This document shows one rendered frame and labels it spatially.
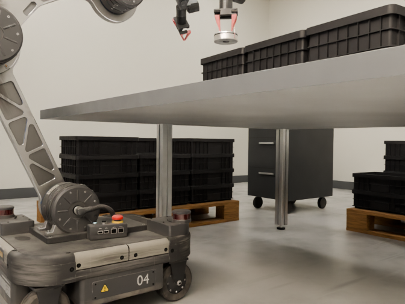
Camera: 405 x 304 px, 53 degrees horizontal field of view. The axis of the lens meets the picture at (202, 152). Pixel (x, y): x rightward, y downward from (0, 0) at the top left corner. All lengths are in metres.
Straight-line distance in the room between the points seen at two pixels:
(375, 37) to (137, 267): 0.98
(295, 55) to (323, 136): 2.26
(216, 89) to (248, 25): 5.28
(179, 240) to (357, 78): 0.95
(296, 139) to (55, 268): 2.44
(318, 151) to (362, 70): 2.93
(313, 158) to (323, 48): 2.24
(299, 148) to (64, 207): 2.30
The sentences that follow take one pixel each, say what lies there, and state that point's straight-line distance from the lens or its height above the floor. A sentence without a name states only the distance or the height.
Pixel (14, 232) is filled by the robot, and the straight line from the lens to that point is 1.57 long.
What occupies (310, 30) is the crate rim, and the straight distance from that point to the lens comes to 1.36.
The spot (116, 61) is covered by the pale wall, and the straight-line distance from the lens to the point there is 4.77.
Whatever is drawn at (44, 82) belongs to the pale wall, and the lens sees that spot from 4.43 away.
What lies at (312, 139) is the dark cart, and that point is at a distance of 3.48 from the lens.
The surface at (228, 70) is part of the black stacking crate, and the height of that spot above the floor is 0.86.
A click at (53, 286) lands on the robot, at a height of 0.15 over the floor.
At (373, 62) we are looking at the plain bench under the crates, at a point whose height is 0.68.
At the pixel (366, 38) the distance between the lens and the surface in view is 1.24.
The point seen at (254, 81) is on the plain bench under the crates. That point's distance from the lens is 0.77.
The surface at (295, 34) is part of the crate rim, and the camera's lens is 1.40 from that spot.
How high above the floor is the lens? 0.57
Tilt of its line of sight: 1 degrees down
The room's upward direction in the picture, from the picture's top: 1 degrees clockwise
